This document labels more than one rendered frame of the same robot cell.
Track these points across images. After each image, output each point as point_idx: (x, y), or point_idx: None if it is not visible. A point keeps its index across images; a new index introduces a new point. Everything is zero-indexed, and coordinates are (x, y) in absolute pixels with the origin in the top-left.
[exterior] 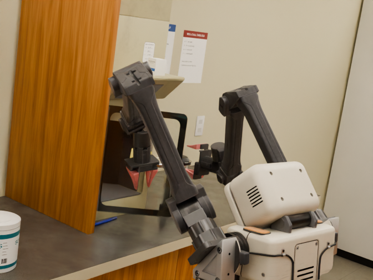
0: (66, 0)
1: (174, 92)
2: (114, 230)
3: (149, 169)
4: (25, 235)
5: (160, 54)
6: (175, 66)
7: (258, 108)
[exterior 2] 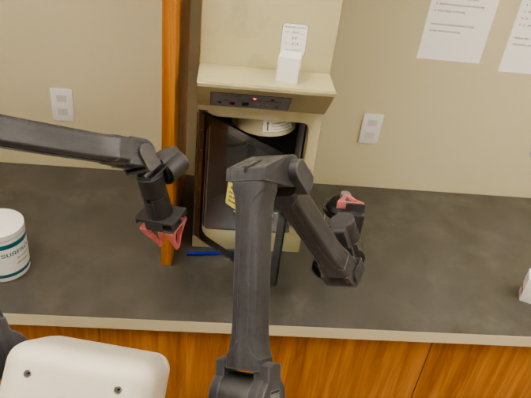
0: None
1: (488, 85)
2: (201, 271)
3: (160, 230)
4: (99, 238)
5: (321, 43)
6: (498, 45)
7: (251, 212)
